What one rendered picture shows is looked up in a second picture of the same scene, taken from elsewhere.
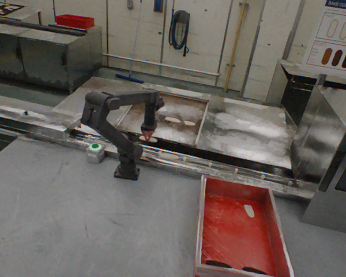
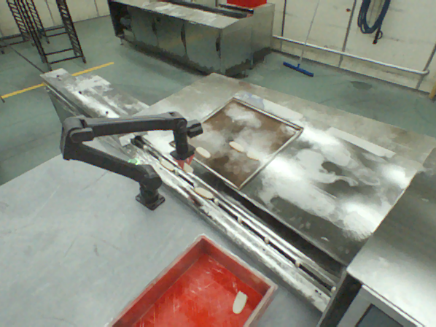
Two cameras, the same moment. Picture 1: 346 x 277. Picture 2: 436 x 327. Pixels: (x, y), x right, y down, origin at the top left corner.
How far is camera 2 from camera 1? 0.79 m
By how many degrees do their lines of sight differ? 32
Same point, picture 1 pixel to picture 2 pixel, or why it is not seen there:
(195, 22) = not seen: outside the picture
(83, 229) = (68, 246)
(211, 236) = (166, 312)
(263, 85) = not seen: outside the picture
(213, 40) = (427, 20)
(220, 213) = (202, 287)
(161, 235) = (121, 283)
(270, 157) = (332, 238)
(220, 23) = not seen: outside the picture
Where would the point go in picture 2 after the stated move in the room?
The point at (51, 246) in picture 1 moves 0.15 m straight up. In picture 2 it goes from (36, 251) to (17, 228)
